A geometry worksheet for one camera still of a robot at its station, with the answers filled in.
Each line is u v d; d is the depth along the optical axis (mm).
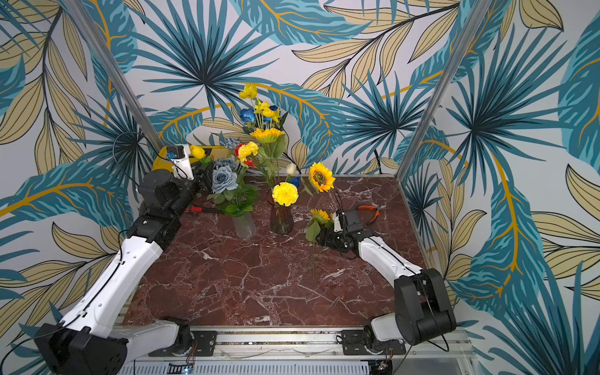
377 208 1065
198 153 620
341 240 685
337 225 744
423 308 429
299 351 732
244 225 977
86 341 361
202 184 617
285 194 683
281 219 954
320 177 662
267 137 690
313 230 949
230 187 706
